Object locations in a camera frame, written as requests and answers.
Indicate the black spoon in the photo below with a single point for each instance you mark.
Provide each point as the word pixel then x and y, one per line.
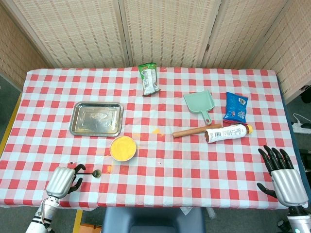
pixel 97 173

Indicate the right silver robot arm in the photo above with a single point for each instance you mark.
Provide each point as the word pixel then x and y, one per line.
pixel 297 218

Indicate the wooden rolling pin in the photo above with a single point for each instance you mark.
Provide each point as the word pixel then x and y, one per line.
pixel 194 131

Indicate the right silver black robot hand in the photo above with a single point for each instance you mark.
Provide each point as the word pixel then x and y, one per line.
pixel 289 187

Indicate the woven bamboo folding screen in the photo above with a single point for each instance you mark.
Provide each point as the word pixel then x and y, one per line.
pixel 170 31

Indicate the orange box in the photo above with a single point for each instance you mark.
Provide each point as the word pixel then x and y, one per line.
pixel 90 228

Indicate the blue snack bag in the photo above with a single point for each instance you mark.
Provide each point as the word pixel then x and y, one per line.
pixel 235 108

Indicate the green white snack bag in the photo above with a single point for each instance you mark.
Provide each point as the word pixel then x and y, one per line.
pixel 149 80

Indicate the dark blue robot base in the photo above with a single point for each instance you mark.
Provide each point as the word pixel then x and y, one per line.
pixel 153 221

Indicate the yellow bowl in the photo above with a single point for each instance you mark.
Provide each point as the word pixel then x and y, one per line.
pixel 123 148

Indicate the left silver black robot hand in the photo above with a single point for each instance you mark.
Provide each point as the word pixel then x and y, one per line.
pixel 59 180

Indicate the mint green dustpan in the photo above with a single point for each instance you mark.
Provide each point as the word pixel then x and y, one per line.
pixel 199 102

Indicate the rectangular steel tray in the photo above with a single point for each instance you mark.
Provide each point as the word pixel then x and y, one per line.
pixel 96 119

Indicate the black caster wheel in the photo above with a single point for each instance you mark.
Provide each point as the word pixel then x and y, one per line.
pixel 306 95

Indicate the red white checkered tablecloth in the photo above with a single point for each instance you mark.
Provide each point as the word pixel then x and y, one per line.
pixel 170 174

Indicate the white labelled drink bottle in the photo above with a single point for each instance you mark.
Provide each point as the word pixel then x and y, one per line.
pixel 226 133

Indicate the white power strip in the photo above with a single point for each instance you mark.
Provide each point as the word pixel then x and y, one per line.
pixel 302 128

